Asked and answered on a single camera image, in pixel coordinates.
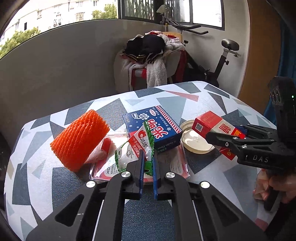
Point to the green white snack packet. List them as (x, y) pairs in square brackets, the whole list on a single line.
[(131, 150)]

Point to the small white cloth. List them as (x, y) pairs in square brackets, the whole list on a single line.
[(163, 9)]

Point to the round white plastic lid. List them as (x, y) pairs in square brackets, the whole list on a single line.
[(194, 143)]

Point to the red cardboard box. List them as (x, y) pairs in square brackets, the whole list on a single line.
[(208, 121)]

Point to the blue cardboard box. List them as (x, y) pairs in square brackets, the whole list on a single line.
[(161, 129)]

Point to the person's right hand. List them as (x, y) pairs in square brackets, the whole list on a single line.
[(289, 185)]

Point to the beige chair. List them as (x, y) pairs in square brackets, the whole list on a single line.
[(173, 67)]

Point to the geometric patterned tablecloth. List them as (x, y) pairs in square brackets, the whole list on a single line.
[(57, 190)]

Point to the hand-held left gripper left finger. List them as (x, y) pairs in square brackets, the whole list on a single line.
[(140, 166)]

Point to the black exercise bike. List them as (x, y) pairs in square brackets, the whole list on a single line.
[(208, 74)]

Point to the pile of clothes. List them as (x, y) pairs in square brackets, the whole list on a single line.
[(148, 46)]

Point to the wooden door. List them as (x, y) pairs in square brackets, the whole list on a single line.
[(261, 58)]

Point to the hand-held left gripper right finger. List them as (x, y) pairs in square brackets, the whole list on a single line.
[(155, 171)]

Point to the red yellow-print packet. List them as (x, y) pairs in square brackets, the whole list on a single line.
[(227, 155)]

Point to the clear plastic tray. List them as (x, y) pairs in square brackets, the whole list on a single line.
[(175, 164)]

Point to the orange foam net sleeve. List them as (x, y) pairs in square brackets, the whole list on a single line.
[(78, 139)]

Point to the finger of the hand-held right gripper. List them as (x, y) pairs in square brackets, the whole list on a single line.
[(224, 141), (259, 133)]

